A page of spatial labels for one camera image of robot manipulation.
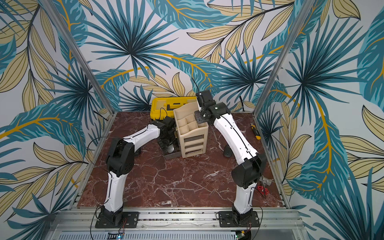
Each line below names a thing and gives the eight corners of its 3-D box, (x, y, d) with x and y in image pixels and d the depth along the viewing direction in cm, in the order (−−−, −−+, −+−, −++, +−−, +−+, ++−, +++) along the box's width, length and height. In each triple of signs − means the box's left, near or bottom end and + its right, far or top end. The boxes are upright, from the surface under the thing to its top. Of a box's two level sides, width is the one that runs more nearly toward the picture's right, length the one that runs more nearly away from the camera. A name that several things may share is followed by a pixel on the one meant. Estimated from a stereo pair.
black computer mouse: (224, 157, 98) (225, 155, 96) (222, 147, 103) (223, 145, 101) (232, 157, 98) (233, 155, 96) (230, 147, 103) (231, 145, 101)
